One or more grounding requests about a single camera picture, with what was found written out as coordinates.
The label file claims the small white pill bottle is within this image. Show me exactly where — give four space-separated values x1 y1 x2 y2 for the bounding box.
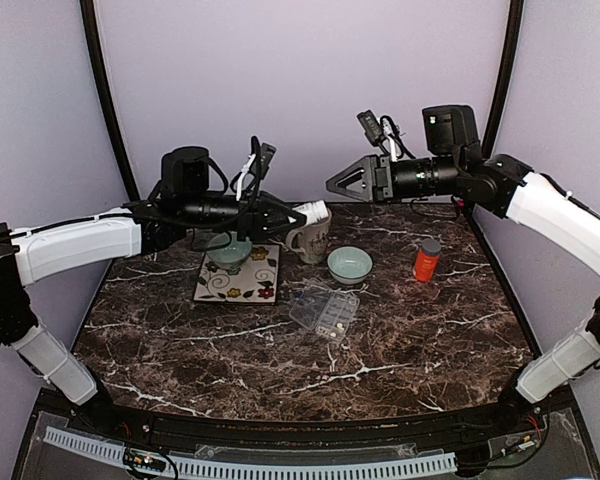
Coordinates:
293 200 330 226

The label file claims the left black frame post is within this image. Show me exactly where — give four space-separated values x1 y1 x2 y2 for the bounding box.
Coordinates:
79 0 140 201

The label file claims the cream ceramic mug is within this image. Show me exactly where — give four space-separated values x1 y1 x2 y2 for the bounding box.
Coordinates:
285 208 332 265

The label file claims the right black frame post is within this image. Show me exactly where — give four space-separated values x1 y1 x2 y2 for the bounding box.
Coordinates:
482 0 525 158

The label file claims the small circuit board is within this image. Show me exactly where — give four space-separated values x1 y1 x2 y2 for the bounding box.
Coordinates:
123 449 166 472

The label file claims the black frame post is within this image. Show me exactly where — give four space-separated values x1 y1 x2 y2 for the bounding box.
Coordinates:
79 0 140 201
482 0 525 158

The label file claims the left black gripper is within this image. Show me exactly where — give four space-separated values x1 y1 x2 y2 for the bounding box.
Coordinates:
181 188 307 242

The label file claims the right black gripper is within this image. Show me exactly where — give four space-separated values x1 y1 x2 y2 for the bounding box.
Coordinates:
327 152 462 205

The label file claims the celadon bowl on table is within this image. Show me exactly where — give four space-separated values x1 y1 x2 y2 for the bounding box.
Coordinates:
327 246 373 285

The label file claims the clear plastic pill organizer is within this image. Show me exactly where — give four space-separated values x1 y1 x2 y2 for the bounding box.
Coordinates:
289 282 359 343

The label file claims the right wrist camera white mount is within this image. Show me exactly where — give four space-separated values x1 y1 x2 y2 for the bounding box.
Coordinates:
356 110 415 162

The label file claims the black front table rail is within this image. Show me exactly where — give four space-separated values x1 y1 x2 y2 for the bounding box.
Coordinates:
94 405 502 449

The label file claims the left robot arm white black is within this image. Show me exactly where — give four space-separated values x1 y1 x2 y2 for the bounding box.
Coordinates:
0 138 309 436

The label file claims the orange bottle grey cap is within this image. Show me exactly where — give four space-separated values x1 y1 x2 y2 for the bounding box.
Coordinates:
413 238 441 283

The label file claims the square floral ceramic tray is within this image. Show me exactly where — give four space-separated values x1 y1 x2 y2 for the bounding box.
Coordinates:
193 244 280 305

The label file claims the white slotted cable duct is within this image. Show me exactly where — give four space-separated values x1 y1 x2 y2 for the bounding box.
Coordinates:
42 427 458 479

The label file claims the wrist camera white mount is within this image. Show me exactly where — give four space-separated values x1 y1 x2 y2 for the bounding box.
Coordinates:
229 142 277 200
356 110 415 162

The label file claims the celadon bowl on tray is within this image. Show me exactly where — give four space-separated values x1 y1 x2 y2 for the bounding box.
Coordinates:
205 232 252 271

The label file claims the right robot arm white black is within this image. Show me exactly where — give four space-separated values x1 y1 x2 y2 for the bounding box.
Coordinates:
326 105 600 434

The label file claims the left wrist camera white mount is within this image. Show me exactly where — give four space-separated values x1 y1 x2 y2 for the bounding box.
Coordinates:
229 142 277 200

